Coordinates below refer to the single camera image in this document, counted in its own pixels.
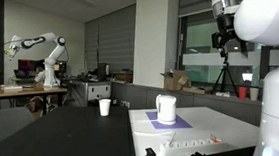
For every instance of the beige paper cup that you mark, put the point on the beige paper cup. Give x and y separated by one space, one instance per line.
254 94

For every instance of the cardboard box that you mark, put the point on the cardboard box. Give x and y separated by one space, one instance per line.
174 80

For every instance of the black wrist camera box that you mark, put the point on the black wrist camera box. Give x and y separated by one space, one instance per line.
216 40

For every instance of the white paper cup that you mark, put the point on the white paper cup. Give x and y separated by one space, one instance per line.
104 107

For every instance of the red cup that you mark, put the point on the red cup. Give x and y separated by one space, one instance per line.
242 93

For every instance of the red rocker switch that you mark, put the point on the red rocker switch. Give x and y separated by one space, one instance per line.
214 138

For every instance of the grey metal cabinet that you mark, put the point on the grey metal cabinet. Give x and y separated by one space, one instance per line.
95 90

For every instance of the purple mat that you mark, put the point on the purple mat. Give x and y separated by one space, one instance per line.
183 123

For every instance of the white power strip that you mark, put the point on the white power strip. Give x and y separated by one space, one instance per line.
185 147

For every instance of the white electric kettle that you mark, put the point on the white electric kettle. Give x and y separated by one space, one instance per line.
166 109

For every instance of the dark computer monitor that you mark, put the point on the dark computer monitor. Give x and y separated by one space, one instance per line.
28 67

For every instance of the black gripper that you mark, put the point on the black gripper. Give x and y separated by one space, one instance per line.
225 24

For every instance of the wooden desk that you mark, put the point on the wooden desk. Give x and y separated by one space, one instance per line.
20 90

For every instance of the black camera tripod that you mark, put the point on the black camera tripod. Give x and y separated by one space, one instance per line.
225 76

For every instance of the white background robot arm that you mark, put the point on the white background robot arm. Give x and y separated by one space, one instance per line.
49 60

